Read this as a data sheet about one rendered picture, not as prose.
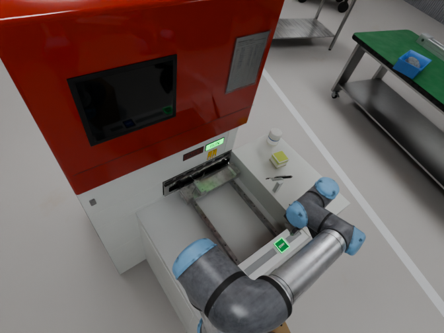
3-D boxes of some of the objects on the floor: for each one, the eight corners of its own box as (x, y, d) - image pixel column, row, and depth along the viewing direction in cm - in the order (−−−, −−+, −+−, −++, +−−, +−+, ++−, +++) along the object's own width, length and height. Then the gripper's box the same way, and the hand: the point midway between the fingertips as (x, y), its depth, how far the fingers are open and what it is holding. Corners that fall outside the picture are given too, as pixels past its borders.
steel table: (333, 51, 464) (367, -16, 383) (229, 56, 400) (244, -23, 319) (311, 30, 505) (337, -35, 424) (213, 32, 440) (223, -44, 359)
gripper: (307, 192, 100) (288, 217, 116) (291, 203, 96) (273, 227, 112) (324, 209, 96) (302, 232, 113) (308, 221, 92) (287, 244, 108)
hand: (293, 234), depth 110 cm, fingers closed
